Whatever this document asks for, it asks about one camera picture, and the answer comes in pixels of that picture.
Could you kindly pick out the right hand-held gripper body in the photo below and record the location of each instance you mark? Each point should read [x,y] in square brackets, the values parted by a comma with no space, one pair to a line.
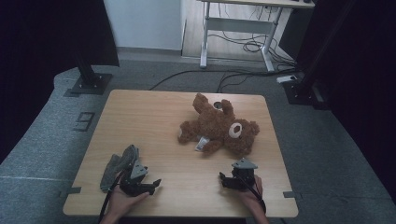
[244,174]

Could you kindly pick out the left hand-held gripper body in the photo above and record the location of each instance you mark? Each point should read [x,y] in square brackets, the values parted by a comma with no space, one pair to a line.
[138,172]

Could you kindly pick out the grey cloth garment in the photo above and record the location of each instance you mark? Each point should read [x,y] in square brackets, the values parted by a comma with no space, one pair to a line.
[116,168]

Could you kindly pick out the brown teddy bear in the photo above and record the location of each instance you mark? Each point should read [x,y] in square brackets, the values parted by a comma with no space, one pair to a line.
[218,124]

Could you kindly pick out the person's left hand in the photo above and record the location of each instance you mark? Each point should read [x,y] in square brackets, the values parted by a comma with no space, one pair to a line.
[121,203]

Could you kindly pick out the grey floor tape piece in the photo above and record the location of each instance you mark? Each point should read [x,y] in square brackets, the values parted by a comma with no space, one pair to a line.
[72,190]
[291,194]

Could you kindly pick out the dark floor outlet cover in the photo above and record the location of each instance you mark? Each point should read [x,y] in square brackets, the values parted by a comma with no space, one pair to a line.
[84,121]

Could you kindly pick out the black metal stand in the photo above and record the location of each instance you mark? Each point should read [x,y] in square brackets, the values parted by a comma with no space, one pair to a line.
[299,91]
[90,82]

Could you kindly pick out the white power strip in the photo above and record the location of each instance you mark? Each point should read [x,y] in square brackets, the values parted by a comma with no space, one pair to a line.
[286,79]

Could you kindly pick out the black curtain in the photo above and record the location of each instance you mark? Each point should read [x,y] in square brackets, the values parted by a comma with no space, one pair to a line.
[46,37]
[367,77]

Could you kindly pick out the white desk frame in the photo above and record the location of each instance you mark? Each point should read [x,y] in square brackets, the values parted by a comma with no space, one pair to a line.
[236,25]

